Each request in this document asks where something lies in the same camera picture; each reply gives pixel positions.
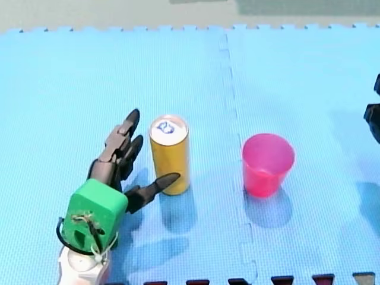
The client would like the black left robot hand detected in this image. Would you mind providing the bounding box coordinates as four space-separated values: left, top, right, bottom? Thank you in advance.
86 109 181 215

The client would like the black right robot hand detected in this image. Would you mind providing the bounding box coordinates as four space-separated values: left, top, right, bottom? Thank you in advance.
363 72 380 141

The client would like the yellow drink can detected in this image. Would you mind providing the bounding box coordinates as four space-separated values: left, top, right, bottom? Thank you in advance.
148 114 191 197

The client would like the pink plastic cup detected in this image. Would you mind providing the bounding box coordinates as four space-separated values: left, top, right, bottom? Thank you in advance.
242 133 296 198

